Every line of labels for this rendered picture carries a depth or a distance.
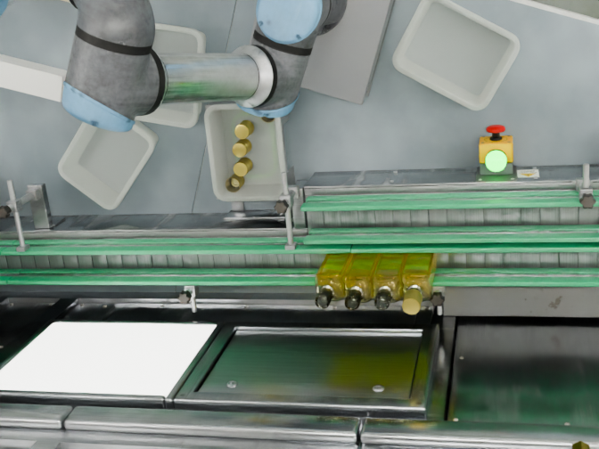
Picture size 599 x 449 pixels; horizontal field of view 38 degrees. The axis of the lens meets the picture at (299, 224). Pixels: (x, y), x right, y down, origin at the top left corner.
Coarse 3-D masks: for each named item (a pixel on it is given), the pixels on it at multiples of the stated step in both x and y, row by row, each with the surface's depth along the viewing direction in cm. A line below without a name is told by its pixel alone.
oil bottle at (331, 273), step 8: (328, 256) 183; (336, 256) 183; (344, 256) 182; (352, 256) 185; (328, 264) 179; (336, 264) 178; (344, 264) 178; (320, 272) 175; (328, 272) 175; (336, 272) 174; (344, 272) 176; (320, 280) 172; (328, 280) 172; (336, 280) 172; (320, 288) 172; (336, 288) 172; (336, 296) 172
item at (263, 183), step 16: (208, 112) 192; (224, 112) 199; (240, 112) 198; (208, 128) 193; (224, 128) 200; (256, 128) 198; (272, 128) 197; (208, 144) 194; (224, 144) 201; (256, 144) 200; (272, 144) 199; (224, 160) 201; (256, 160) 201; (272, 160) 200; (224, 176) 201; (256, 176) 202; (272, 176) 201; (224, 192) 199; (240, 192) 199; (256, 192) 198; (272, 192) 197
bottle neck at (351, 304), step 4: (352, 288) 170; (356, 288) 170; (352, 292) 168; (356, 292) 168; (360, 292) 169; (348, 296) 167; (352, 296) 166; (356, 296) 166; (360, 296) 168; (348, 300) 168; (352, 300) 170; (356, 300) 166; (360, 300) 167; (348, 304) 167; (352, 304) 168; (356, 304) 168; (348, 308) 167; (352, 308) 167; (356, 308) 166
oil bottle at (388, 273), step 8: (384, 256) 181; (392, 256) 180; (400, 256) 180; (384, 264) 176; (392, 264) 176; (400, 264) 176; (376, 272) 173; (384, 272) 172; (392, 272) 172; (400, 272) 173; (376, 280) 170; (384, 280) 169; (392, 280) 169; (400, 280) 171; (376, 288) 170; (392, 288) 169; (400, 288) 171; (392, 296) 170; (400, 296) 171
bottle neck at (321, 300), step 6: (324, 288) 170; (330, 288) 171; (318, 294) 168; (324, 294) 168; (330, 294) 169; (318, 300) 169; (324, 300) 171; (330, 300) 168; (318, 306) 168; (324, 306) 168
